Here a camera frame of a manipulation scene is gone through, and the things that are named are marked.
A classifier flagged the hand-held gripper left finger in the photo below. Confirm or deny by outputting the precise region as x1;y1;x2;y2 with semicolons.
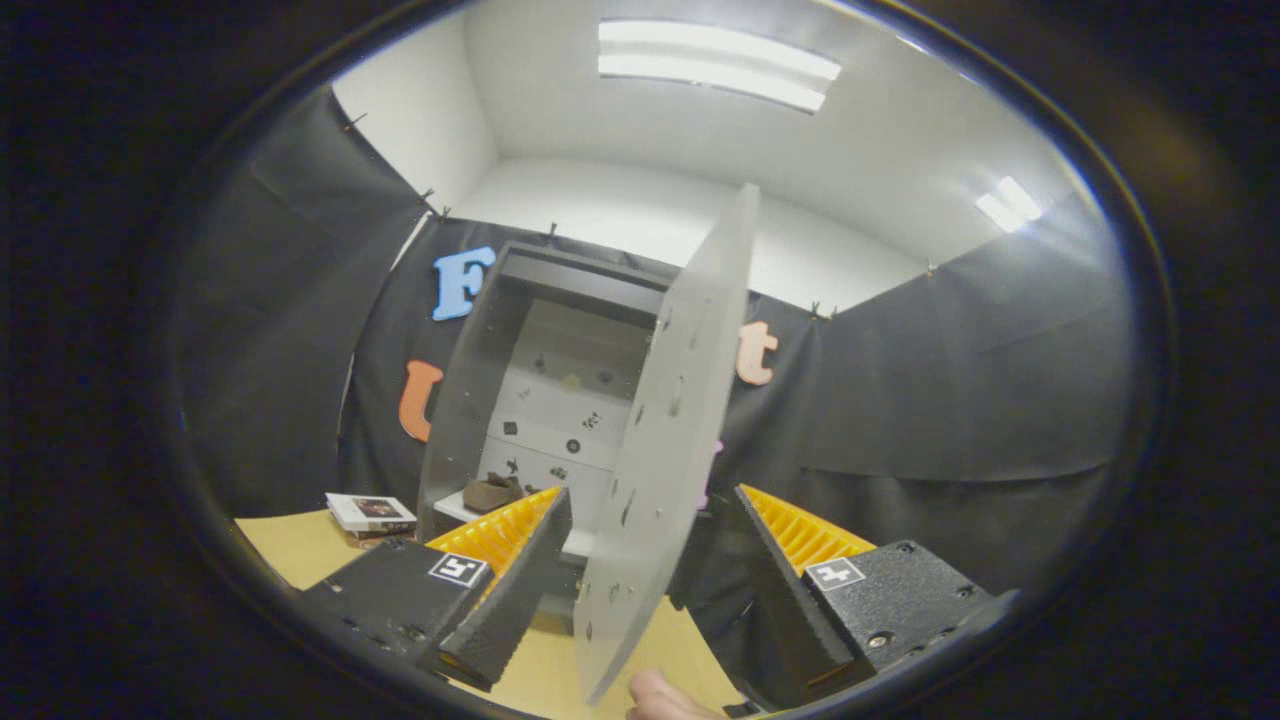
300;487;574;693

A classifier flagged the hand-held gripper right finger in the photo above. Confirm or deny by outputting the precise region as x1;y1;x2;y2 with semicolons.
733;483;1021;701

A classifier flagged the brown fluffy shoe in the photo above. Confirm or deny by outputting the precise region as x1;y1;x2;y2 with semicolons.
462;473;526;514

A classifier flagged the beige shoe cabinet door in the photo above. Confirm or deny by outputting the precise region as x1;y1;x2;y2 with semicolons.
573;183;761;706

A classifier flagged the grey shoe cabinet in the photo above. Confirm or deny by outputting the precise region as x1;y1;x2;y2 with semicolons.
418;240;691;601

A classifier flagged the black backdrop cloth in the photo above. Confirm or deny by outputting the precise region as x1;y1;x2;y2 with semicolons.
175;90;1126;701

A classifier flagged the small ceiling light panel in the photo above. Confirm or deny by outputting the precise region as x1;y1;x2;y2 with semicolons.
975;176;1043;234

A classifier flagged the long ceiling light panel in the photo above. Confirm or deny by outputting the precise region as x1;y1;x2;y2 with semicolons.
598;20;843;114

